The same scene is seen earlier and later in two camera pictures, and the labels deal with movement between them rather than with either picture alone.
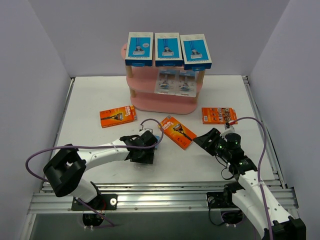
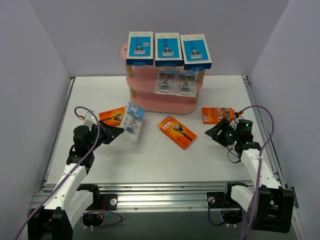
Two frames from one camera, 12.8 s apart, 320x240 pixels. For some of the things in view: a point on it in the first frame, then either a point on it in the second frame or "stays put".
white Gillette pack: (148, 166) to (132, 121)
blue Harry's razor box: (195, 53) stays put
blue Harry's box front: (168, 52) stays put
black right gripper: (208, 141) to (223, 132)
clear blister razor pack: (185, 83) stays put
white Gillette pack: (166, 81) stays put
